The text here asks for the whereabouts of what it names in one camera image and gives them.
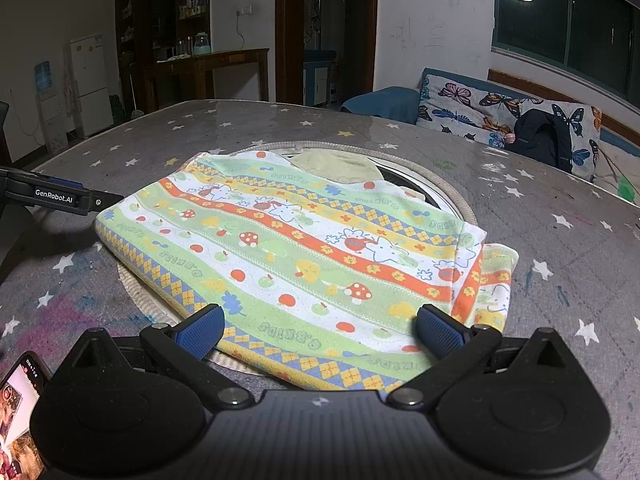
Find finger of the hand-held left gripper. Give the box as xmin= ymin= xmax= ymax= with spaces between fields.
xmin=0 ymin=168 xmax=93 ymax=192

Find blue sofa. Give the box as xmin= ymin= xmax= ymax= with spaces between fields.
xmin=340 ymin=67 xmax=640 ymax=206

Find water dispenser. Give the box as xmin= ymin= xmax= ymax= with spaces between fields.
xmin=34 ymin=60 xmax=68 ymax=153

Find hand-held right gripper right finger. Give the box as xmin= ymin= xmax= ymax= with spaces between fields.
xmin=386 ymin=304 xmax=576 ymax=411

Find black backpack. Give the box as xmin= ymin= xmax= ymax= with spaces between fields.
xmin=509 ymin=109 xmax=573 ymax=173

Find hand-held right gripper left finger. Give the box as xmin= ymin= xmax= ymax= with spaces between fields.
xmin=65 ymin=304 xmax=253 ymax=413

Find smartphone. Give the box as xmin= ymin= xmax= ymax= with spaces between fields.
xmin=0 ymin=351 xmax=51 ymax=480

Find green framed window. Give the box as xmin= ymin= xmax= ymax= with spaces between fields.
xmin=492 ymin=0 xmax=640 ymax=106

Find butterfly print pillow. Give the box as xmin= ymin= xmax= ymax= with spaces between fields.
xmin=416 ymin=72 xmax=608 ymax=181

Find white broom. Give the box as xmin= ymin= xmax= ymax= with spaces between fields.
xmin=127 ymin=72 xmax=143 ymax=113

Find wooden desk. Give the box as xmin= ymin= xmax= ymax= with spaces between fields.
xmin=142 ymin=48 xmax=271 ymax=113

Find wooden door frame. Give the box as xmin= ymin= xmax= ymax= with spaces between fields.
xmin=275 ymin=0 xmax=379 ymax=106

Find blue cabinet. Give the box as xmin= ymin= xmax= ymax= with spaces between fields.
xmin=303 ymin=50 xmax=337 ymax=107

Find black round heater grille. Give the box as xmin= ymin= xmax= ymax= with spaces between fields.
xmin=372 ymin=157 xmax=453 ymax=211

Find grey star print table cover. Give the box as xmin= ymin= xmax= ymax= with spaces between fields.
xmin=0 ymin=99 xmax=640 ymax=480

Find white refrigerator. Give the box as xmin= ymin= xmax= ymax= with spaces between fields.
xmin=69 ymin=34 xmax=115 ymax=138

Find beige cushion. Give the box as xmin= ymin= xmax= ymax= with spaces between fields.
xmin=591 ymin=137 xmax=640 ymax=196

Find striped mushroom print garment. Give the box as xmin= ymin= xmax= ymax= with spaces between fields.
xmin=94 ymin=150 xmax=520 ymax=392

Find beige cloth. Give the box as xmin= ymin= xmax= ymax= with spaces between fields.
xmin=290 ymin=149 xmax=383 ymax=184

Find wooden shelf unit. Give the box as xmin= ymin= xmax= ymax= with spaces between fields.
xmin=114 ymin=0 xmax=211 ymax=111

